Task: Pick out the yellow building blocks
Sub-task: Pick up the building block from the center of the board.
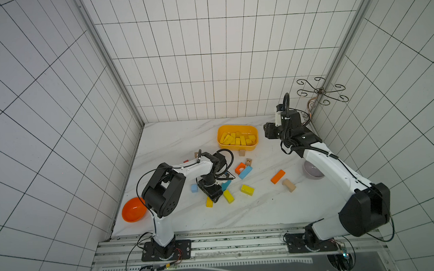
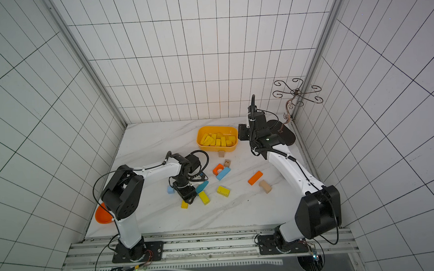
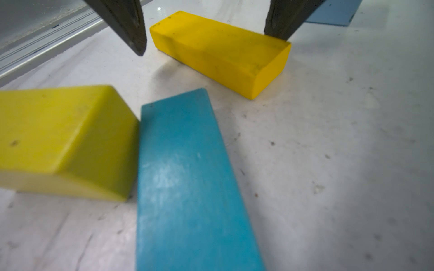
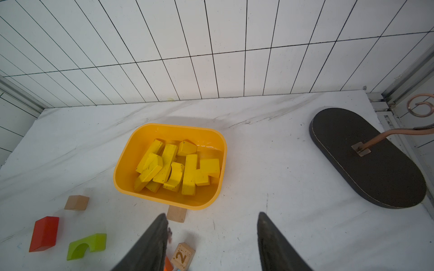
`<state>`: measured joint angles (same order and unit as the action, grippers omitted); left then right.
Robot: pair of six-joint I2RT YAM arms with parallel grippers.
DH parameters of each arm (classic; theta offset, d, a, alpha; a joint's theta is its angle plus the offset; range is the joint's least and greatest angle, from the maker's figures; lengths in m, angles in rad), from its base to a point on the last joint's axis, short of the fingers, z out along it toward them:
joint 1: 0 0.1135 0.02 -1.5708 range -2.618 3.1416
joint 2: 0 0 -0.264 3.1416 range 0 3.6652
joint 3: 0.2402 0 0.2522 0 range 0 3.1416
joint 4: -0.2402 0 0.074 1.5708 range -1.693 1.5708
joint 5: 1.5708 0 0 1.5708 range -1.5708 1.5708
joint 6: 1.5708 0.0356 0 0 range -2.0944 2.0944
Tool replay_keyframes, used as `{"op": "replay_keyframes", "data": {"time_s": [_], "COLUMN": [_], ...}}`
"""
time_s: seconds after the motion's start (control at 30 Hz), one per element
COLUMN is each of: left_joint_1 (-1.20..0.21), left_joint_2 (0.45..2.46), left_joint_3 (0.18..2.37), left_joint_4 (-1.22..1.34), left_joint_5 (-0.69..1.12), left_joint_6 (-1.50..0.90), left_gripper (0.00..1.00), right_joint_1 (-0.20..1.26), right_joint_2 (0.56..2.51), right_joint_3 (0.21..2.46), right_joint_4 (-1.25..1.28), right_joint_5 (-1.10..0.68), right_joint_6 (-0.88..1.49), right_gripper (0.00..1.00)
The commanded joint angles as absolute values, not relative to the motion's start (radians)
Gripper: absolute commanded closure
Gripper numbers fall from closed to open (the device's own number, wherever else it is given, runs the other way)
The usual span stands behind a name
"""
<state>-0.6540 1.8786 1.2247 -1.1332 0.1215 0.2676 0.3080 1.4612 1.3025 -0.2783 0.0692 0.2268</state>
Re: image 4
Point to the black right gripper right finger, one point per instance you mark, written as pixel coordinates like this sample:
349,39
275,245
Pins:
275,252

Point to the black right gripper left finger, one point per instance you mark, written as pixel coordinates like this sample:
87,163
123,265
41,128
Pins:
149,252

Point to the yellow long block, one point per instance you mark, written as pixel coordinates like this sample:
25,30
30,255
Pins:
154,166
189,185
168,157

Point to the yellow small cube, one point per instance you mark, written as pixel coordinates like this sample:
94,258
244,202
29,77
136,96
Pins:
201,177

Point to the yellow long block diagonal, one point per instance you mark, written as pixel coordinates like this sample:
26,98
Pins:
155,148

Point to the brown wood cube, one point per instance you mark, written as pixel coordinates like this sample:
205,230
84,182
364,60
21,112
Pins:
183,256

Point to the natural wood cube by tub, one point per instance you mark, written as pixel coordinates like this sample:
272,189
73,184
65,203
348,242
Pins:
176,214

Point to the green arch block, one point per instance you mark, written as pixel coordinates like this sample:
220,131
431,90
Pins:
93,243

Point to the yellow long block upright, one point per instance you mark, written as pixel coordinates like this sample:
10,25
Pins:
189,185

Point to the natural wood cube left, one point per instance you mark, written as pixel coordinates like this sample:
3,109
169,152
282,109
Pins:
77,203

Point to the yellow plastic tub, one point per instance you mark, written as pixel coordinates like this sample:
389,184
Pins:
210,145

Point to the red block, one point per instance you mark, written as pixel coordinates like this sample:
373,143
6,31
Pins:
44,234

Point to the yellow triangle block bottom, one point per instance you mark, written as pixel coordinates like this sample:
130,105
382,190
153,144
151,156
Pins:
186,148

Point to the black metal hook stand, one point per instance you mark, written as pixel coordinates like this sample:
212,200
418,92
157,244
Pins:
373,166

